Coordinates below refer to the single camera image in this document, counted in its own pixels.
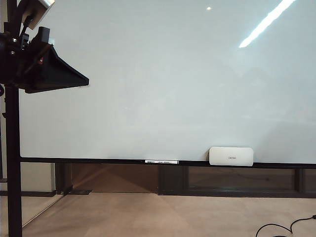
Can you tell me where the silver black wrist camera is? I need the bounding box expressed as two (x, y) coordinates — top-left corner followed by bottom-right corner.
(17, 0), (56, 32)

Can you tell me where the black whiteboard stand frame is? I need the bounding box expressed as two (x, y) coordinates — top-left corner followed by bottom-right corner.
(0, 0), (24, 237)

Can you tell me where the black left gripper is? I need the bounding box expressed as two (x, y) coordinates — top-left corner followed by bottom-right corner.
(0, 26), (89, 94)

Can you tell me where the white rectangular board eraser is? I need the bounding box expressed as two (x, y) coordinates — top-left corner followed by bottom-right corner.
(209, 147), (254, 166)

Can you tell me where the white barcode label strip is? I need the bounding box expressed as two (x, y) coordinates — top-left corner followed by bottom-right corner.
(145, 159), (179, 165)

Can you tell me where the white glass whiteboard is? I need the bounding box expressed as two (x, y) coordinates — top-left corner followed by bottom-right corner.
(18, 0), (316, 170)

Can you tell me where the black floor cable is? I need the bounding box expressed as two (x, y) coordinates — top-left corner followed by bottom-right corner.
(255, 215), (316, 237)

